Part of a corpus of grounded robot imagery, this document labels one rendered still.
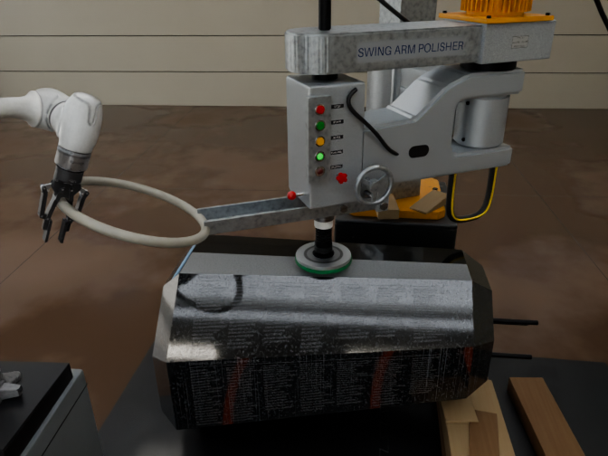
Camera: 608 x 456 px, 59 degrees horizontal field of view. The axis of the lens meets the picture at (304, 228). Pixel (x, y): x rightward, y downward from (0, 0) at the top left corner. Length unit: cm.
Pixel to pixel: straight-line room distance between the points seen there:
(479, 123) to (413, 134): 31
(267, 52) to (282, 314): 634
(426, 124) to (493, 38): 35
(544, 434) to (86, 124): 213
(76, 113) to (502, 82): 143
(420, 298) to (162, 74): 691
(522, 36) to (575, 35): 642
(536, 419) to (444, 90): 148
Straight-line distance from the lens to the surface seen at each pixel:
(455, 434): 236
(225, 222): 182
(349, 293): 203
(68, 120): 161
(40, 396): 165
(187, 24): 827
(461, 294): 208
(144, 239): 159
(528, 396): 278
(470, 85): 204
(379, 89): 264
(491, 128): 216
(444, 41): 193
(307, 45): 173
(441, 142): 203
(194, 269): 214
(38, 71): 927
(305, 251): 210
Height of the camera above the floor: 188
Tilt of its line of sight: 26 degrees down
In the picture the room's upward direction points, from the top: 1 degrees counter-clockwise
